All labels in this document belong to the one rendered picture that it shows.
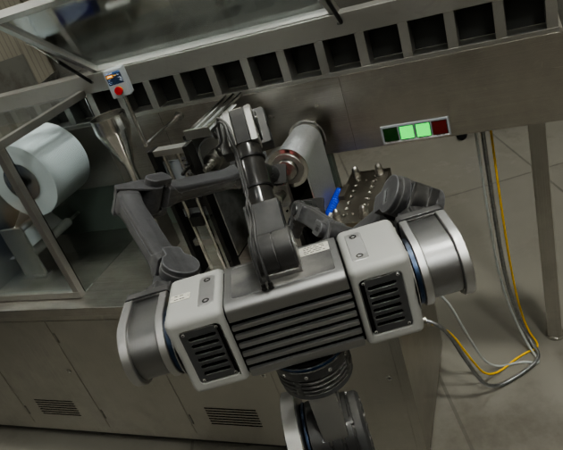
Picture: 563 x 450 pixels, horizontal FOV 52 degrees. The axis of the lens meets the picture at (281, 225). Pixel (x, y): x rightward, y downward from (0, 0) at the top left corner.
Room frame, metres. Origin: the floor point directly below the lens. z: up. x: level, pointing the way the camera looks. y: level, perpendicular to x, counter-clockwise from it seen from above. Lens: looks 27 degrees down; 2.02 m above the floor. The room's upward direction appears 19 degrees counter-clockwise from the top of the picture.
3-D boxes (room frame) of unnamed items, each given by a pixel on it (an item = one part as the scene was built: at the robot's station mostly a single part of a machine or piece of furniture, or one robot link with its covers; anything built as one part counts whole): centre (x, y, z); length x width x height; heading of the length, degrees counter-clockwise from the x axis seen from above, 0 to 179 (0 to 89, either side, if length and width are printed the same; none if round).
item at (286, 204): (1.85, -0.03, 1.05); 0.06 x 0.05 x 0.31; 153
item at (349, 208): (1.93, -0.32, 1.00); 0.40 x 0.16 x 0.06; 153
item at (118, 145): (2.29, 0.51, 1.19); 0.14 x 0.14 x 0.57
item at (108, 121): (2.29, 0.51, 1.50); 0.14 x 0.14 x 0.06
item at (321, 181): (1.95, -0.19, 1.11); 0.23 x 0.01 x 0.18; 153
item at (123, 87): (2.14, 0.39, 1.66); 0.07 x 0.07 x 0.10; 81
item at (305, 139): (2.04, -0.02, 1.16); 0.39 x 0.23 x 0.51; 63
